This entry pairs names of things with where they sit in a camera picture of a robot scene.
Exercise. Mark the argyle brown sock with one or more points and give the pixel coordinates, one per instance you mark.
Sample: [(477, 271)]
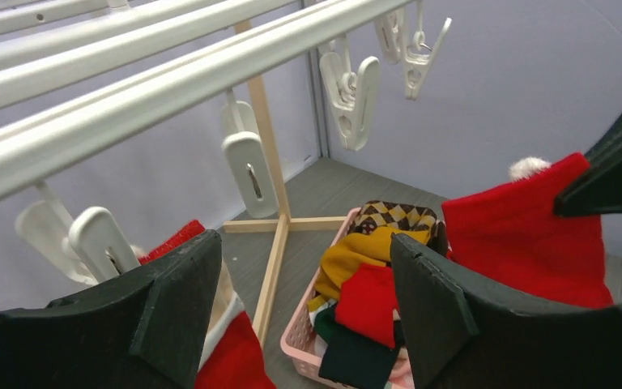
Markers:
[(401, 216)]

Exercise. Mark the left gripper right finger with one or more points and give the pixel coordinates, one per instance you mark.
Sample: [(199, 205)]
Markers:
[(456, 321)]

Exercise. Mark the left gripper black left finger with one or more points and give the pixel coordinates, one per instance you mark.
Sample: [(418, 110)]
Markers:
[(144, 329)]

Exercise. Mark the red santa sock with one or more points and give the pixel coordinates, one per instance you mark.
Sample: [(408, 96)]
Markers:
[(510, 234), (231, 356)]

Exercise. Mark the pink plastic basket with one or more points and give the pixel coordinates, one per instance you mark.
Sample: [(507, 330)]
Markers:
[(298, 338)]

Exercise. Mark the red sock in basket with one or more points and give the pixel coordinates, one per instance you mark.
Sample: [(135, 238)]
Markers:
[(367, 303)]

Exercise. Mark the wooden drying rack frame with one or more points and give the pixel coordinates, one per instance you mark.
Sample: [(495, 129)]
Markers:
[(283, 224)]

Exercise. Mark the black sock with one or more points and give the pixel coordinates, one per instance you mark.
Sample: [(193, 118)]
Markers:
[(353, 359)]

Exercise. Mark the mustard yellow sock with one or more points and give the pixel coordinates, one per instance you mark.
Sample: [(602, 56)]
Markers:
[(342, 260)]

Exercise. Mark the white plastic clip hanger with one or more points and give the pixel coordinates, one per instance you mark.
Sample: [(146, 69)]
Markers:
[(37, 147)]

